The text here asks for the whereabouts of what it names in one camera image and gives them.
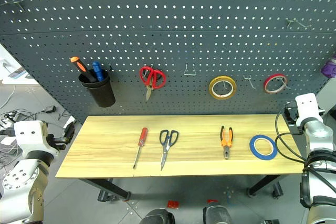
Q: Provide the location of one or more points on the orange and black screwdriver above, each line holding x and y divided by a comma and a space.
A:
82, 67

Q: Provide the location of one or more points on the black cup holder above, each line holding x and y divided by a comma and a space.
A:
101, 93

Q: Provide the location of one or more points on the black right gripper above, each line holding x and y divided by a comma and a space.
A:
291, 116

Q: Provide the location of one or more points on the wooden table top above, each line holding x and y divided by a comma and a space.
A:
110, 150

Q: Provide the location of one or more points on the dark grey perforated pegboard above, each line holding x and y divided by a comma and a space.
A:
168, 37

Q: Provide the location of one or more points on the dark rounded shape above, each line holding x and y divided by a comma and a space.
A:
157, 217
216, 214

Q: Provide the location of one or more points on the yellow tape roll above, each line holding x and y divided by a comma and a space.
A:
213, 90

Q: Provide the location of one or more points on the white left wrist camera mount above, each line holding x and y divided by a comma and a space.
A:
29, 136

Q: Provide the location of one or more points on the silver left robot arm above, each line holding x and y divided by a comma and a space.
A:
23, 187

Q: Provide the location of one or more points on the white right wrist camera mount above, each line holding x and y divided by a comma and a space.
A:
307, 111

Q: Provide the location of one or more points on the thin red tape roll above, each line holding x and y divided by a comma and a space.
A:
267, 87

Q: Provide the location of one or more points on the white side desk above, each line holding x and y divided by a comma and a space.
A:
11, 72

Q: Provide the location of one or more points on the black table leg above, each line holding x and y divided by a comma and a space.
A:
110, 187
263, 184

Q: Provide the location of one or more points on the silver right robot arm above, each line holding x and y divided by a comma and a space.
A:
319, 161

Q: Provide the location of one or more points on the small red floor item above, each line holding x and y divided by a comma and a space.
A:
173, 204

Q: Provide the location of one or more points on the orange and black pliers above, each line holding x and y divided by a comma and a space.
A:
226, 148

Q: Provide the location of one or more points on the silver peg hook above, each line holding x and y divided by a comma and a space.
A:
298, 22
16, 3

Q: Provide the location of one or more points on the black power adapter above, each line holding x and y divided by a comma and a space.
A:
50, 109

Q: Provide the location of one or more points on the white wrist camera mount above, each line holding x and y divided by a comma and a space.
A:
307, 111
29, 136

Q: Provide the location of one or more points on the purple object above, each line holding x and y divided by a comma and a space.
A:
329, 69

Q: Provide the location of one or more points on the blue tape roll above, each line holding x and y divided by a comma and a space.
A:
252, 148

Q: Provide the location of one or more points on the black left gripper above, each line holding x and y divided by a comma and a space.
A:
58, 142

